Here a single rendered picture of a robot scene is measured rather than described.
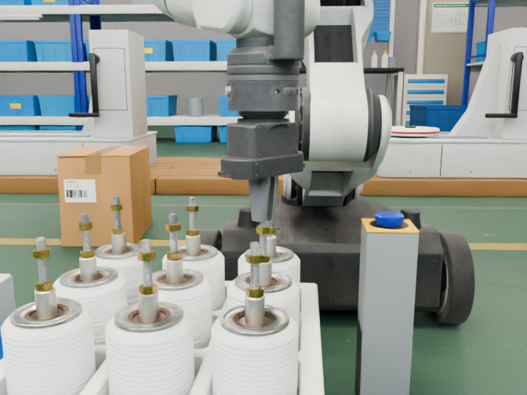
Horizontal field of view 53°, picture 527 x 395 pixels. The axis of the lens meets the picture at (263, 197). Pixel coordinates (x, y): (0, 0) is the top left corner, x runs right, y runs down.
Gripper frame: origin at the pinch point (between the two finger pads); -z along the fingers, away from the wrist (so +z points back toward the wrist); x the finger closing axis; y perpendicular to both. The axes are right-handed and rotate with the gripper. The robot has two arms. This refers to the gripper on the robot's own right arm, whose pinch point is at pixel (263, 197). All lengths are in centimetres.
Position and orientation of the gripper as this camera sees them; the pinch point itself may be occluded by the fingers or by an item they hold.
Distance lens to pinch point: 66.7
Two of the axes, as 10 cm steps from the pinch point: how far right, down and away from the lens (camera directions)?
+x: 7.1, -1.4, 6.9
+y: -7.1, -1.4, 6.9
